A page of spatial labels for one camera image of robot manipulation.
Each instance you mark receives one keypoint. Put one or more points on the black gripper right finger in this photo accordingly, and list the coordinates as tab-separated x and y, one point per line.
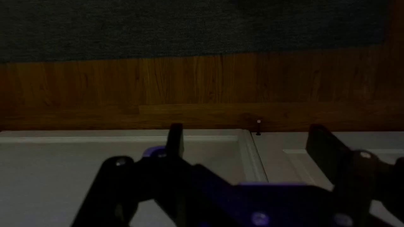
357	180

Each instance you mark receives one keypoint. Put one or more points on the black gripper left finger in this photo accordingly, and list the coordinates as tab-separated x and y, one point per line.
139	184

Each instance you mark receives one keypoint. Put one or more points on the small dark door stop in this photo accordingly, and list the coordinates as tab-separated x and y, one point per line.
257	126

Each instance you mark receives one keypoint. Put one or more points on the dark grey rug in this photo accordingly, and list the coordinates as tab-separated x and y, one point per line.
189	25

